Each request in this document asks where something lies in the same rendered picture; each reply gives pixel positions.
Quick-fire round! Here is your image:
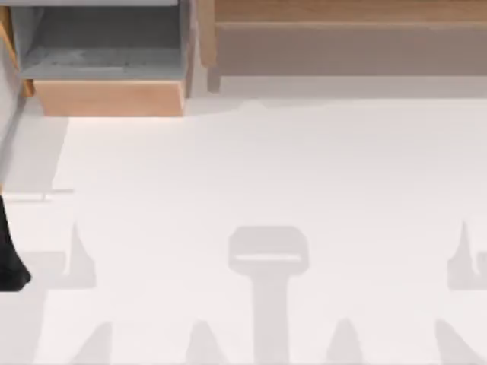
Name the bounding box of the pale wooden drawer front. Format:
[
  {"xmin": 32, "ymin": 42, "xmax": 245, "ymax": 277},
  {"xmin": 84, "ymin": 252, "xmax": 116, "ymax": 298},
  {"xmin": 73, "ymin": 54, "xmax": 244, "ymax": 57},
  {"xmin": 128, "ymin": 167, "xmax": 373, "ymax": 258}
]
[{"xmin": 33, "ymin": 78, "xmax": 186, "ymax": 117}]

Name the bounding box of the wooden open shelf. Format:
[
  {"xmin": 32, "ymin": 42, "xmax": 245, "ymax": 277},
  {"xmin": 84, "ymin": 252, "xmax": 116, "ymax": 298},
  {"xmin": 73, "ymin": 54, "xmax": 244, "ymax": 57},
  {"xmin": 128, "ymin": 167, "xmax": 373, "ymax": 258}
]
[{"xmin": 197, "ymin": 0, "xmax": 487, "ymax": 94}]

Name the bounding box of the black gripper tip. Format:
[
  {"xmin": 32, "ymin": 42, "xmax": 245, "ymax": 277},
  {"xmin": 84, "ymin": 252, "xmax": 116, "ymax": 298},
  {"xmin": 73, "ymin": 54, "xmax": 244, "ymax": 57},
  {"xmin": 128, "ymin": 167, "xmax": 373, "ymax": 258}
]
[{"xmin": 0, "ymin": 194, "xmax": 32, "ymax": 293}]

